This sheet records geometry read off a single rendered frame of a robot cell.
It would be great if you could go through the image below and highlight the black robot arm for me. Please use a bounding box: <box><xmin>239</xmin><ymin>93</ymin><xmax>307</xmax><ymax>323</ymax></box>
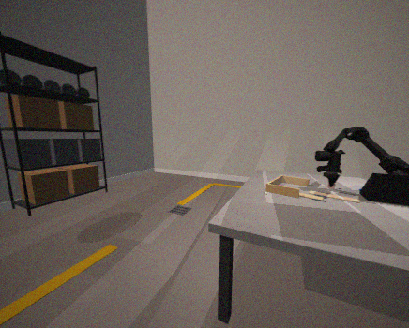
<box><xmin>315</xmin><ymin>127</ymin><xmax>409</xmax><ymax>175</ymax></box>

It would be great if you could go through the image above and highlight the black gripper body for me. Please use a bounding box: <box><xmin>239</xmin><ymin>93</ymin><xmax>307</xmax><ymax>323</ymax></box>
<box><xmin>324</xmin><ymin>161</ymin><xmax>342</xmax><ymax>178</ymax></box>

